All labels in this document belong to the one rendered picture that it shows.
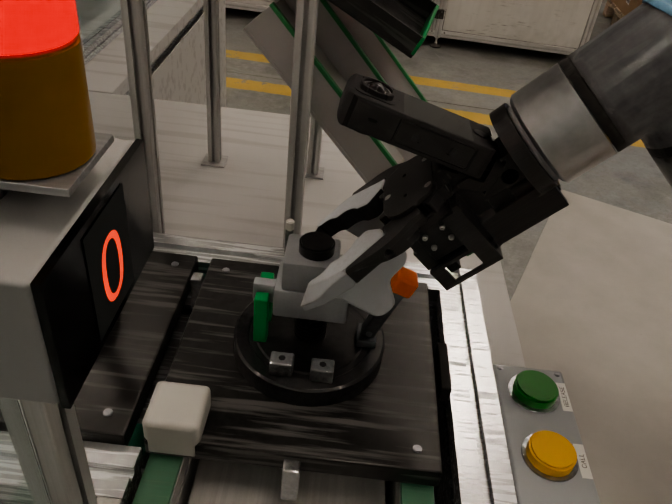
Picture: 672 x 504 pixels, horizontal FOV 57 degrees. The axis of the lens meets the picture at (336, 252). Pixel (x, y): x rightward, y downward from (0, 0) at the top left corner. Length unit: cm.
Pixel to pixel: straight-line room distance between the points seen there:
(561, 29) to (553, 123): 430
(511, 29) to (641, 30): 425
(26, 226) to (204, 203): 72
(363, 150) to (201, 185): 40
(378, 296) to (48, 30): 32
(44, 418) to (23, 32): 22
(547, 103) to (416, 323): 29
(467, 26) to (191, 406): 428
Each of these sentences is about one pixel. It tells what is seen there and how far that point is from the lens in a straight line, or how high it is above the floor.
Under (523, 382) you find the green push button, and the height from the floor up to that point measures 97.
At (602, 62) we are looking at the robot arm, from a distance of 45.
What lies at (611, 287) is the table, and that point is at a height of 86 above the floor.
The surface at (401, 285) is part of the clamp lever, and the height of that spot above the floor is 107.
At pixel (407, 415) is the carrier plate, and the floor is 97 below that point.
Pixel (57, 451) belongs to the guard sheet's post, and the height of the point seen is 107.
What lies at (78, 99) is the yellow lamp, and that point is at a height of 129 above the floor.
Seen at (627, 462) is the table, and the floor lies 86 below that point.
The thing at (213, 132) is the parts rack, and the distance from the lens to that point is 108.
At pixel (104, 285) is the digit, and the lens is 31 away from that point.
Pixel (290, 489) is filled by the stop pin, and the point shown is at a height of 94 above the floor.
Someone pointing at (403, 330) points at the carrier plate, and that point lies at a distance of 63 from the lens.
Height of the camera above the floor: 140
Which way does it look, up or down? 37 degrees down
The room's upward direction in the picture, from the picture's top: 7 degrees clockwise
